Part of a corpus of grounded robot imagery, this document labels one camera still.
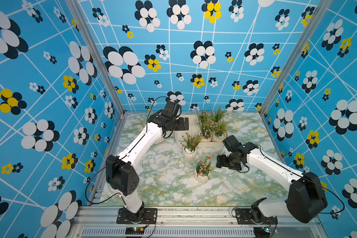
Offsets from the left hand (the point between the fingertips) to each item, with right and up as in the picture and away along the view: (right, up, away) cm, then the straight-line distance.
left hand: (183, 123), depth 83 cm
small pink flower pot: (+15, +5, +16) cm, 22 cm away
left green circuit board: (-24, -53, -10) cm, 60 cm away
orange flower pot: (+24, +4, +19) cm, 31 cm away
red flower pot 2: (+24, -7, +12) cm, 27 cm away
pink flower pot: (+14, -4, +8) cm, 17 cm away
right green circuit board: (+38, -53, -12) cm, 66 cm away
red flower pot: (+4, -12, +4) cm, 13 cm away
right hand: (+23, -24, +1) cm, 34 cm away
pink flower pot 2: (+10, -23, -7) cm, 26 cm away
